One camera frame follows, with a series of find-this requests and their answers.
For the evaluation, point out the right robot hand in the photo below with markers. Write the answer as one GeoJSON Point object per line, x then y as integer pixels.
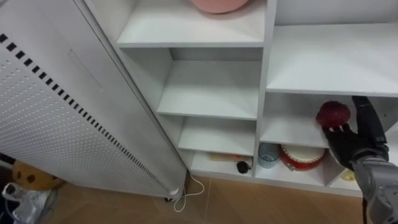
{"type": "Point", "coordinates": [348, 144]}

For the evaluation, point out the dark red soft toy fruit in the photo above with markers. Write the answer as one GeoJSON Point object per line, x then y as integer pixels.
{"type": "Point", "coordinates": [332, 114]}

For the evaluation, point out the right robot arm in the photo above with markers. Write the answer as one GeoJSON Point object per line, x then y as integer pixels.
{"type": "Point", "coordinates": [377, 186]}

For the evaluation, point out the pale yellow small object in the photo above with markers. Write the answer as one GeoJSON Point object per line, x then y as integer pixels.
{"type": "Point", "coordinates": [348, 175]}

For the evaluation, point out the red and white drum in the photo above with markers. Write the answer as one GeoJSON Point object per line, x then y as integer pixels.
{"type": "Point", "coordinates": [301, 157]}

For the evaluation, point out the clear blue glass cup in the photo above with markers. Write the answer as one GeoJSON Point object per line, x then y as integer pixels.
{"type": "Point", "coordinates": [268, 155]}

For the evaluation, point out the small black round object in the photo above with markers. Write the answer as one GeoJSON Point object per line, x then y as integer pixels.
{"type": "Point", "coordinates": [243, 167]}

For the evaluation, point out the flat cream and orange item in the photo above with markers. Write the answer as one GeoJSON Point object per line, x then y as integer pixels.
{"type": "Point", "coordinates": [228, 157]}

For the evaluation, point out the white shelf unit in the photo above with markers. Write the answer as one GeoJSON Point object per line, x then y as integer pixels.
{"type": "Point", "coordinates": [217, 90]}

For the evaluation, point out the pink round object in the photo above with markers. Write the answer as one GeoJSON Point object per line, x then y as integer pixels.
{"type": "Point", "coordinates": [219, 5]}

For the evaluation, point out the white perforated tower appliance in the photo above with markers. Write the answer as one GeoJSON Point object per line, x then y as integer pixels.
{"type": "Point", "coordinates": [77, 109]}

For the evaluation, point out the brown spotted soft toy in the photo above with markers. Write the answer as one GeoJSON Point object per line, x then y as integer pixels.
{"type": "Point", "coordinates": [31, 176]}

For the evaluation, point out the clear plastic bag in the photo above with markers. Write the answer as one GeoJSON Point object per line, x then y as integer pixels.
{"type": "Point", "coordinates": [26, 203]}

